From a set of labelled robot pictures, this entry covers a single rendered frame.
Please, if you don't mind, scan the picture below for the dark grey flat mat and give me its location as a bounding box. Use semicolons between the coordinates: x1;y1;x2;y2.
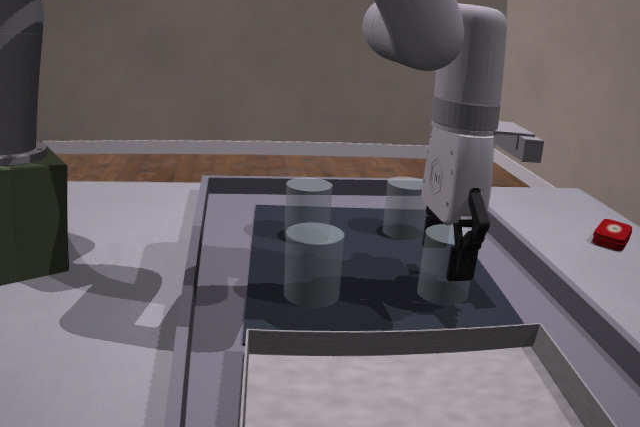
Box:
242;205;524;346

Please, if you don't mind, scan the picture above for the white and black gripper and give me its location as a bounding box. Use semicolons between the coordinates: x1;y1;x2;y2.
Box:
421;120;497;281

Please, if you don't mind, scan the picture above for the clear glass cylinder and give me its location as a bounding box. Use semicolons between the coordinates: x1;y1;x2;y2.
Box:
284;222;344;308
383;177;427;240
417;224;471;305
284;178;333;238

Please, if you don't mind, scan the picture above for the red square tin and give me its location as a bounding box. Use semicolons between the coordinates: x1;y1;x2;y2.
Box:
593;219;632;251

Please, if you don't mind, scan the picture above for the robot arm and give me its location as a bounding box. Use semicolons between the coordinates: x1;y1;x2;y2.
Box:
0;0;544;166

